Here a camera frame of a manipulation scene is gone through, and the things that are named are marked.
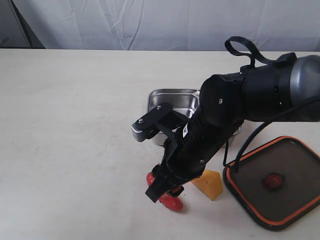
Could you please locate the red toy sausage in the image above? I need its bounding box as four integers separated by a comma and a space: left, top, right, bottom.
146, 172, 183, 212

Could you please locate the dark grey panel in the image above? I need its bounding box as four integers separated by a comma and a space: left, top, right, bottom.
0, 0, 45, 49

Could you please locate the dark transparent box lid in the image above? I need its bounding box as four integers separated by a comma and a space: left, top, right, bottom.
223, 136, 320, 232

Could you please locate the black cable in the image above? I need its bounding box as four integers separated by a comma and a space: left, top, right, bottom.
222, 36, 320, 173

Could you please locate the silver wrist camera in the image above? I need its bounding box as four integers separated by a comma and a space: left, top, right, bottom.
131, 102, 189, 142

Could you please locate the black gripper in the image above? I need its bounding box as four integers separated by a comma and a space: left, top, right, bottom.
145, 109, 240, 203

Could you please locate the yellow toy cheese wedge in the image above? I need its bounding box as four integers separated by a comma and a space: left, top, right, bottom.
191, 169, 223, 201

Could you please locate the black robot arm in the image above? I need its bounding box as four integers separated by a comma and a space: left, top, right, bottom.
146, 53, 320, 202

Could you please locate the stainless steel lunch box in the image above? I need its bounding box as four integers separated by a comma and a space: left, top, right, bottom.
145, 87, 245, 147

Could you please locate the white wrinkled backdrop curtain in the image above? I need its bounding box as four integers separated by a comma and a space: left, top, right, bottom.
15, 0, 320, 52

